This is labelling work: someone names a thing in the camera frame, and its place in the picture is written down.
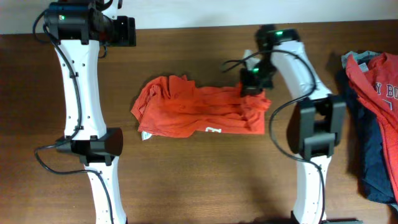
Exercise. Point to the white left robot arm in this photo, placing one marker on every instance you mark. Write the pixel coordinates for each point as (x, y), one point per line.
(81, 32)

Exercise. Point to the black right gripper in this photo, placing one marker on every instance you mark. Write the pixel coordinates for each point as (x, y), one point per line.
(247, 87)

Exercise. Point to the orange red t-shirt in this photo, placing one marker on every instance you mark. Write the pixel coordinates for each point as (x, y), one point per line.
(173, 106)

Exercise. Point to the navy blue garment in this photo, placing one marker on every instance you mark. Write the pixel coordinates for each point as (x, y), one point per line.
(375, 183)

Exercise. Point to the grey garment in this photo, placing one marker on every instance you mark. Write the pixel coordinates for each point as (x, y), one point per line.
(362, 59)

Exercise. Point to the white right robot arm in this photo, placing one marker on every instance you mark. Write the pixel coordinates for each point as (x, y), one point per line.
(314, 129)

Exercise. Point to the red printed t-shirt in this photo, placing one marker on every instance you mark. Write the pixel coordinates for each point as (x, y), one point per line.
(377, 91)

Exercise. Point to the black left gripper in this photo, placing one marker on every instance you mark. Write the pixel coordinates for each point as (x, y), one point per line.
(127, 27)

